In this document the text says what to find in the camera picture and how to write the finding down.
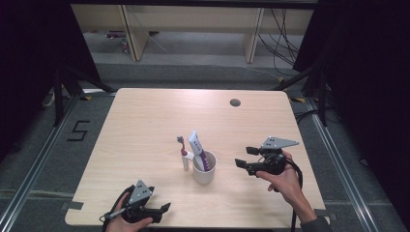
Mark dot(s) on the aluminium floor rail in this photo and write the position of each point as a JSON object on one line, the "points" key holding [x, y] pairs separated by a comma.
{"points": [[341, 167], [29, 174]]}

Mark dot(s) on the pink toothbrush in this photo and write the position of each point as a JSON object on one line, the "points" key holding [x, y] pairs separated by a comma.
{"points": [[182, 146]]}

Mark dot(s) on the person's left hand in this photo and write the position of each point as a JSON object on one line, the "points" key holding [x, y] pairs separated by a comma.
{"points": [[117, 224]]}

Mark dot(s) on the black metal stand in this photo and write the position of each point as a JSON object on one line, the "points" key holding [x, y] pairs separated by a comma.
{"points": [[322, 96], [58, 96]]}

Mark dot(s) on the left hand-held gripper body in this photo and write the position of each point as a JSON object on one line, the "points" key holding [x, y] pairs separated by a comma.
{"points": [[138, 196]]}

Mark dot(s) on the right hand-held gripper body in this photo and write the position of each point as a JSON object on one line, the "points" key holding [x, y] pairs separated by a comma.
{"points": [[274, 164]]}

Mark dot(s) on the black tape strip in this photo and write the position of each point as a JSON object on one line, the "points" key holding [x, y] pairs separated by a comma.
{"points": [[72, 205]]}

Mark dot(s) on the small colourful floor clutter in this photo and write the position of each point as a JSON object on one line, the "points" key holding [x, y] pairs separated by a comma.
{"points": [[117, 37]]}

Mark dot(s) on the person's right hand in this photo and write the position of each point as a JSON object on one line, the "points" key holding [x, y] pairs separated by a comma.
{"points": [[286, 183]]}

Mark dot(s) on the grey table grommet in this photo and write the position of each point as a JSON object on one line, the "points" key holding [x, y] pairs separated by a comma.
{"points": [[235, 102]]}

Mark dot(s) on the beige wooden desk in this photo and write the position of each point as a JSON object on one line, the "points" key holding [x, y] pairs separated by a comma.
{"points": [[193, 19]]}

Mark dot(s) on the black curtain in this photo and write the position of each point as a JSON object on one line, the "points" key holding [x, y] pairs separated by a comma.
{"points": [[367, 80], [29, 64]]}

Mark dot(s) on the white purple toothpaste tube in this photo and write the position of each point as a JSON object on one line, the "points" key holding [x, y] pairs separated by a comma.
{"points": [[198, 148]]}

